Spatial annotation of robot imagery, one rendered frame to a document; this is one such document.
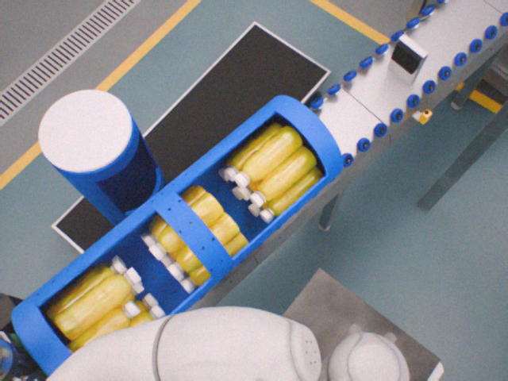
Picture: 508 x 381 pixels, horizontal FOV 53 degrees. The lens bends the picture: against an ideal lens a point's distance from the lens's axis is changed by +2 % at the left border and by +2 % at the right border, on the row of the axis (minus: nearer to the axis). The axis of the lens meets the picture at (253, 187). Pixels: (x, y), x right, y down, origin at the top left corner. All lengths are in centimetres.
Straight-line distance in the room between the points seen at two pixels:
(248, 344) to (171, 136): 204
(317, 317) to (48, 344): 65
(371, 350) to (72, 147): 101
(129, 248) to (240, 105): 132
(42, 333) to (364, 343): 70
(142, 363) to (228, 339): 13
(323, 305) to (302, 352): 82
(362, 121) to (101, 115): 82
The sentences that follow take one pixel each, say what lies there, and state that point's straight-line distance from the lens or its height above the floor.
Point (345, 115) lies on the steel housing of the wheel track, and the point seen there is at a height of 93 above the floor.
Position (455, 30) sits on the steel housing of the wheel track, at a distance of 194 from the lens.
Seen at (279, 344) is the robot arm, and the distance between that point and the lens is 56.
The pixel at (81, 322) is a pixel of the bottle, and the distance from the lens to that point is 127.
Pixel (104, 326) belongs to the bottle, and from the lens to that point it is 129.
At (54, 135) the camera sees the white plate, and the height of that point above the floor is 104.
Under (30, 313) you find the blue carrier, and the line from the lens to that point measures 128.
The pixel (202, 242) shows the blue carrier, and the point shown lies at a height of 121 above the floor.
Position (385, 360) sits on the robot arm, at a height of 130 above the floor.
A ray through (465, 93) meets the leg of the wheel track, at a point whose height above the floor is 16.
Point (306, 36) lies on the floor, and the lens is 301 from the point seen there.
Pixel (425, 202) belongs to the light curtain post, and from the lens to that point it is 254.
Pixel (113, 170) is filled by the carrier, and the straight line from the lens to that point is 157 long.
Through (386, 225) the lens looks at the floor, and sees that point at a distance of 254.
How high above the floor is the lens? 237
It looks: 69 degrees down
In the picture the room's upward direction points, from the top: 4 degrees counter-clockwise
